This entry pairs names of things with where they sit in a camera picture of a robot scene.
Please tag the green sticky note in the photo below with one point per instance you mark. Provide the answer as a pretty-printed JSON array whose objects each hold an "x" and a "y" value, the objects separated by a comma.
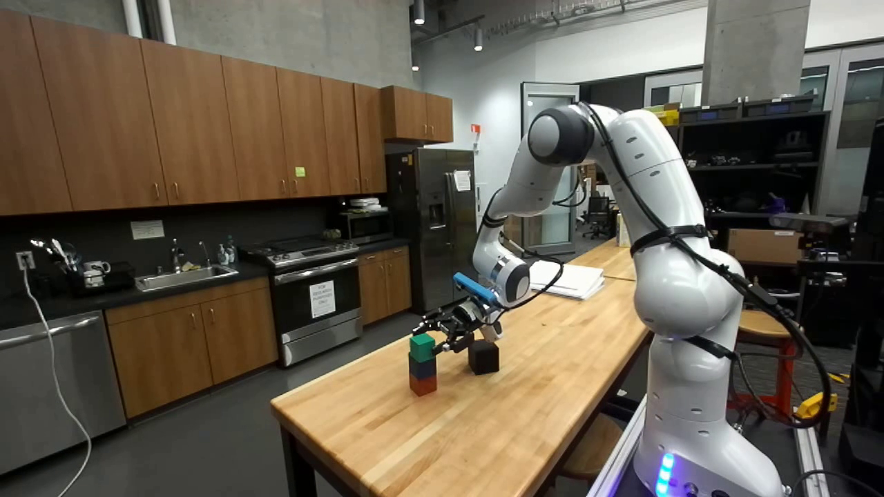
[{"x": 300, "y": 171}]

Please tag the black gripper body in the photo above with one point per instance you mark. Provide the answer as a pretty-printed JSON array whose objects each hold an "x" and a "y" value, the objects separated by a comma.
[{"x": 477, "y": 322}]

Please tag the yellow floor tool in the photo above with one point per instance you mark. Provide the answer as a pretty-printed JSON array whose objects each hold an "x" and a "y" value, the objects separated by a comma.
[{"x": 819, "y": 403}]

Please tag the chrome sink faucet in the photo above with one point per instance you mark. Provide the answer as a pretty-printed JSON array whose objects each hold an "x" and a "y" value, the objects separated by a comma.
[{"x": 176, "y": 255}]

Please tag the white paper sign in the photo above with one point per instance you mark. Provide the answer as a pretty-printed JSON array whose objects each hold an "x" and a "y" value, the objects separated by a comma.
[{"x": 321, "y": 300}]

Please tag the wooden lower sink cabinet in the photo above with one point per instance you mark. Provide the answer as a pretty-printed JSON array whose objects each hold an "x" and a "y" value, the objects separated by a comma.
[{"x": 195, "y": 341}]

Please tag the red cube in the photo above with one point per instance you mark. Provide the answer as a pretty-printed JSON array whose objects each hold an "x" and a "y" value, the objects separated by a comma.
[{"x": 423, "y": 384}]

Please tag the wooden cabinet above refrigerator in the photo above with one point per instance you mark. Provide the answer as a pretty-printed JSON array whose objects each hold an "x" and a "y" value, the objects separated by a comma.
[{"x": 416, "y": 113}]

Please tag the red legged wooden stool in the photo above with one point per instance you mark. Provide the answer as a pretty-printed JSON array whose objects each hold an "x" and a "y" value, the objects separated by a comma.
[{"x": 765, "y": 326}]

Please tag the white paper stack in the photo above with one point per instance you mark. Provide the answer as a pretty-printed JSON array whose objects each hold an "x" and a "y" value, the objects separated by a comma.
[{"x": 571, "y": 280}]

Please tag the black storage shelf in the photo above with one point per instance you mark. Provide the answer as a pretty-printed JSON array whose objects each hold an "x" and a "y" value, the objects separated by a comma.
[{"x": 756, "y": 155}]

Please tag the green cube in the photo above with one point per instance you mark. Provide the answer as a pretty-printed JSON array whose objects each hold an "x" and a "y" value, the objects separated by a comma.
[{"x": 423, "y": 346}]

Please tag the wooden narrow lower cabinet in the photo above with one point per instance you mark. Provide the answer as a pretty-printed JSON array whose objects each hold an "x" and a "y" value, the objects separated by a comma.
[{"x": 386, "y": 286}]

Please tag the steel kitchen sink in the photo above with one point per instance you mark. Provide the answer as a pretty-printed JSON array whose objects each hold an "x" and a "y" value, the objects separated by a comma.
[{"x": 183, "y": 277}]

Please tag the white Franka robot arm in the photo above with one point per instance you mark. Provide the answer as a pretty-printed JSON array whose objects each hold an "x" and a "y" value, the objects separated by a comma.
[{"x": 681, "y": 304}]

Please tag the metal kettle on counter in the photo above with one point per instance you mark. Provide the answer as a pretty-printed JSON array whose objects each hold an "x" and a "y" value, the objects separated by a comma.
[{"x": 96, "y": 273}]

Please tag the wooden upper wall cabinets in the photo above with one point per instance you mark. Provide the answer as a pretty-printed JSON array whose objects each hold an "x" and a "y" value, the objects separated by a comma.
[{"x": 183, "y": 119}]

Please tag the stainless steel refrigerator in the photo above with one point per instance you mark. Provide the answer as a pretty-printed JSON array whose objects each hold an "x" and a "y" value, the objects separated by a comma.
[{"x": 433, "y": 229}]

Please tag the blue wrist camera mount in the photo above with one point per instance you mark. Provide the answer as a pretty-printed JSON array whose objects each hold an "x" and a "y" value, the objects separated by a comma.
[{"x": 477, "y": 287}]

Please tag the white wall outlet plate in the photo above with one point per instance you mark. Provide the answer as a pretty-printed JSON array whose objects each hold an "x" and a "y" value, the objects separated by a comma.
[{"x": 147, "y": 229}]

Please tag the black microwave oven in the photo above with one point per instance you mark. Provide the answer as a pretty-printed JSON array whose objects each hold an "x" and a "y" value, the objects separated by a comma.
[{"x": 363, "y": 224}]

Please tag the dark blue cube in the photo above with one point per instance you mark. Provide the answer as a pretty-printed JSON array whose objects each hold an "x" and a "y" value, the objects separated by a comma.
[{"x": 423, "y": 367}]

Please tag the cardboard box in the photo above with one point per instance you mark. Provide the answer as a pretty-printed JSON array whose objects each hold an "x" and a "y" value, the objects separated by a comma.
[{"x": 763, "y": 246}]

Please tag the stainless steel dishwasher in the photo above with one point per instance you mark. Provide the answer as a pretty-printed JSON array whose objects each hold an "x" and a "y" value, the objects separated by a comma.
[{"x": 55, "y": 387}]

